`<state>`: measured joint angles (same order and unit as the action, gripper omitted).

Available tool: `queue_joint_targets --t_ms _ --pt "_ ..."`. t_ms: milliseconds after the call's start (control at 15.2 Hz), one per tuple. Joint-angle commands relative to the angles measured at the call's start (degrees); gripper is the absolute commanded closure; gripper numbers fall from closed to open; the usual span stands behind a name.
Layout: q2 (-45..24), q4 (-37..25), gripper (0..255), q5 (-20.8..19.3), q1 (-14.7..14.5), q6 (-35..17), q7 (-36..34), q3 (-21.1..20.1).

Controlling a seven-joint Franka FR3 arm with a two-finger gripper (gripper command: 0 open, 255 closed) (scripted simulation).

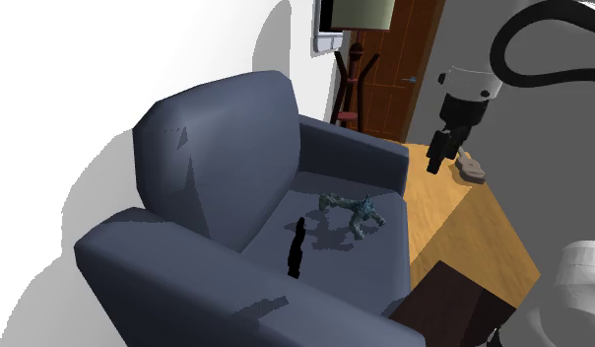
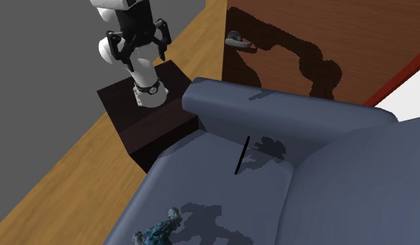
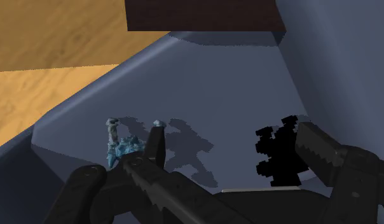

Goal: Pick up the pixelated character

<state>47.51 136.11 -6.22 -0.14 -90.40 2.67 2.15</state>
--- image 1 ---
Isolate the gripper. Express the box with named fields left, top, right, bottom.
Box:
left=425, top=93, right=492, bottom=175

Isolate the brown wooden door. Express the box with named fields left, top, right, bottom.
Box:
left=347, top=0, right=445, bottom=144

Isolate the grey-green animal figure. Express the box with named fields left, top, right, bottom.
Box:
left=318, top=191, right=387, bottom=241

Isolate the floor lamp with green shade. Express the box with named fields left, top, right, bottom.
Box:
left=328, top=0, right=395, bottom=132

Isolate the black upright slender object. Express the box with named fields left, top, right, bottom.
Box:
left=287, top=217, right=306, bottom=280

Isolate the dark blue armchair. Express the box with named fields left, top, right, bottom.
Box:
left=74, top=70, right=427, bottom=347

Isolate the white framed wall panel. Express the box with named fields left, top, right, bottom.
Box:
left=311, top=0, right=346, bottom=54

